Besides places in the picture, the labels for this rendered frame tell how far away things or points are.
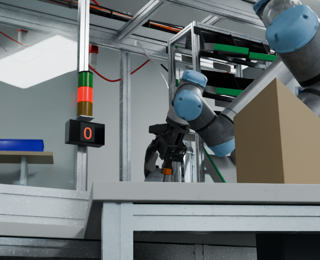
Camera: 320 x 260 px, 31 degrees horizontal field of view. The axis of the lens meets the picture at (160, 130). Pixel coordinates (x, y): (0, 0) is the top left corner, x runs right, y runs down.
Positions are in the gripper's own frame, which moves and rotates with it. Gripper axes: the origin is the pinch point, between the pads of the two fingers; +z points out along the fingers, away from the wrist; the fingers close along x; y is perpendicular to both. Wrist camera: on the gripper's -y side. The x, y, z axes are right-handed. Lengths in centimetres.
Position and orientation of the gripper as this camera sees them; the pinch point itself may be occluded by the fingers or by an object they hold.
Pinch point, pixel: (153, 173)
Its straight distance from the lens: 181.3
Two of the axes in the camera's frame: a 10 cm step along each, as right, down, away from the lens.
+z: -3.3, 8.7, 3.7
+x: 8.7, 1.3, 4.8
